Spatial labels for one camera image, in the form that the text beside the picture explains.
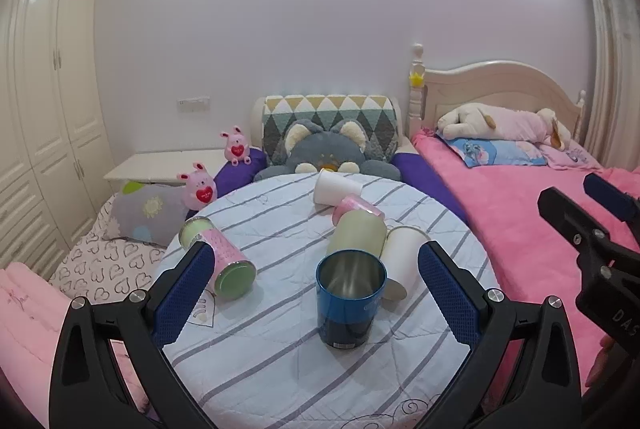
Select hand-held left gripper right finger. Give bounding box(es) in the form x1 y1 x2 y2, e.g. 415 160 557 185
417 239 584 429

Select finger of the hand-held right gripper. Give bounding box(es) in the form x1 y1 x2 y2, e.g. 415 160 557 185
583 172 640 230
537 186 614 278

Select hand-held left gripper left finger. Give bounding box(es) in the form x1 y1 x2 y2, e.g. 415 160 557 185
48 240 217 429

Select pink and green cup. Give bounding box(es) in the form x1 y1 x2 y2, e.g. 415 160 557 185
179 216 258 298

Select tall white cup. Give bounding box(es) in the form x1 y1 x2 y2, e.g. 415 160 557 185
382 225 434 301

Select blue metal cup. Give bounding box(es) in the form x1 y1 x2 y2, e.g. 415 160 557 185
315 250 388 351

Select pale green cup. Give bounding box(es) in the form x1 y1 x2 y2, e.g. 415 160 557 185
326 209 389 261

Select short white cup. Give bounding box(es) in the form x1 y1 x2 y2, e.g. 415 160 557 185
313 170 365 208

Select pink printed pillow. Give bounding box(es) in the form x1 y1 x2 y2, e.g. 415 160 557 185
540 141 604 170

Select pink fleece blanket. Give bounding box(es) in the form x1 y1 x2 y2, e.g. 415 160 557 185
410 128 640 392

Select heart print sheet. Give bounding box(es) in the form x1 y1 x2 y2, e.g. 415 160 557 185
47 196 169 306

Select grey flower pillow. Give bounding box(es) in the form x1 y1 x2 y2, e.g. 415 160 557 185
103 181 194 245

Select blue cartoon pillow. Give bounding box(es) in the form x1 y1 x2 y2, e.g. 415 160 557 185
446 137 549 169

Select striped white tablecloth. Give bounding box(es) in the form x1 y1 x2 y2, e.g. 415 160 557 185
150 172 506 429

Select large pink bunny plush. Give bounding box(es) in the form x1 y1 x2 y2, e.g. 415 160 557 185
177 162 219 210

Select white and pink dog plush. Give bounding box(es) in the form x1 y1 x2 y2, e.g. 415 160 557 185
435 102 571 149

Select white curtain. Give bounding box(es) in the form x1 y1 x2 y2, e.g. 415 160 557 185
581 0 640 171

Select white side table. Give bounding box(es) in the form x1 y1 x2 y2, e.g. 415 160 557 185
103 148 229 184

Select cream wooden headboard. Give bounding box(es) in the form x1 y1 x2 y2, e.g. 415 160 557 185
407 43 587 146

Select small pink bunny plush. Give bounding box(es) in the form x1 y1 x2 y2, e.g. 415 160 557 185
218 126 253 167

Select light pink quilt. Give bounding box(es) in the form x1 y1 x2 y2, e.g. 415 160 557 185
0 261 151 416

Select grey cat plush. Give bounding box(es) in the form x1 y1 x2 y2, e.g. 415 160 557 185
253 119 404 183

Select triangle pattern cushion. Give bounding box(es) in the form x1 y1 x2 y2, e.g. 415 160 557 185
262 94 401 165

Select white wardrobe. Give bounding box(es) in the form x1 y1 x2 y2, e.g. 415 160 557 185
0 0 119 281

